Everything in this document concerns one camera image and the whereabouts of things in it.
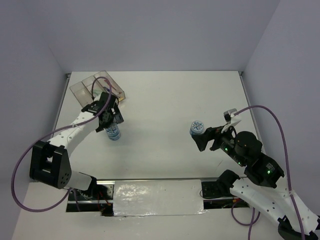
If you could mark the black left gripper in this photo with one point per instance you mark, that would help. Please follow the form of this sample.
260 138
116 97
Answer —
117 116

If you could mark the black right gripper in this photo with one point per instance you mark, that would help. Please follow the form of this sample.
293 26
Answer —
201 138

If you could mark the blue ink jar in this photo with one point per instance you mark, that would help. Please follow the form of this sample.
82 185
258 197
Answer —
196 128
113 132

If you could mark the green correction tape case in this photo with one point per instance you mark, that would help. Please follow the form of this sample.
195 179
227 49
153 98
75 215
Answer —
96 93

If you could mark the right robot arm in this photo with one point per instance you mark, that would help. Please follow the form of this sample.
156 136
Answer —
294 220

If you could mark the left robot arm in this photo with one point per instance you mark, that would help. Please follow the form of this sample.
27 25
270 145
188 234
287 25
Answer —
50 160

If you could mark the clear three-compartment organizer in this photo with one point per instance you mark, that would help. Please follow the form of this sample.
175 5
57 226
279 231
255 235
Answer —
83 90

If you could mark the silver tape sheet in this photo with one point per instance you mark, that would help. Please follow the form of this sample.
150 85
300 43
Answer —
157 198

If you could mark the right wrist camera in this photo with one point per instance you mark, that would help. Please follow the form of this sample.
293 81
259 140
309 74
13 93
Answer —
231 118

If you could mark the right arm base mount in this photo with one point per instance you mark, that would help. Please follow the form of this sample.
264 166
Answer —
216 193

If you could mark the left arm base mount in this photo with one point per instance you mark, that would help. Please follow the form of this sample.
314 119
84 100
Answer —
102 203

